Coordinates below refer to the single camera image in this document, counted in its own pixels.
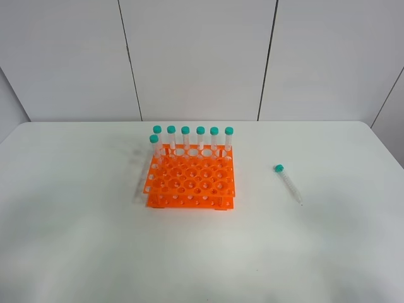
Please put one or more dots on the test tube teal cap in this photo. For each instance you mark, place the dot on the test tube teal cap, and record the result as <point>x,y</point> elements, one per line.
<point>279,169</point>

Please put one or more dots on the row tube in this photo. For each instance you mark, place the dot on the row tube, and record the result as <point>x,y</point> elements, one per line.
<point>200,130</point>
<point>157,130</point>
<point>228,138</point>
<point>171,133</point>
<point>214,135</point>
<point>185,137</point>

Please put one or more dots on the orange plastic test tube rack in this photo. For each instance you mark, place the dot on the orange plastic test tube rack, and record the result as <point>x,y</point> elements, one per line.
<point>191,178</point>

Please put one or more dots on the back row tube rightmost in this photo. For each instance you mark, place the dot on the back row tube rightmost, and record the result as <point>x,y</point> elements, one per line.
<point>228,138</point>

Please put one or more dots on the front-left racked tube teal cap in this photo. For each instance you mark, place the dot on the front-left racked tube teal cap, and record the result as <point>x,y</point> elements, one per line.
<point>156,152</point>

